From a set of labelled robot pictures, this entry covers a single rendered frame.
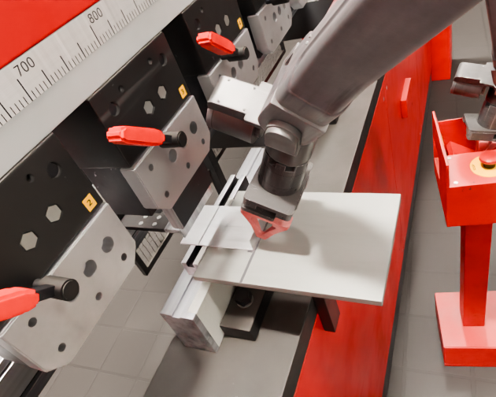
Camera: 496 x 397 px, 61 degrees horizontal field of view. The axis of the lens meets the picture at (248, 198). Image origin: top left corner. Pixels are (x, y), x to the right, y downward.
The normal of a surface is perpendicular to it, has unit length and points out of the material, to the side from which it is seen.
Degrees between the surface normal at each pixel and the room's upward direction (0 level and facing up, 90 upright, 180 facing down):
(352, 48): 109
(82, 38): 90
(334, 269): 0
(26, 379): 90
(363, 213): 0
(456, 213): 90
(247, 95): 33
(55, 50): 90
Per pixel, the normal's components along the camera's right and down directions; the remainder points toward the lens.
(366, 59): -0.35, 0.91
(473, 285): -0.17, 0.69
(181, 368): -0.31, -0.72
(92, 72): 0.88, 0.03
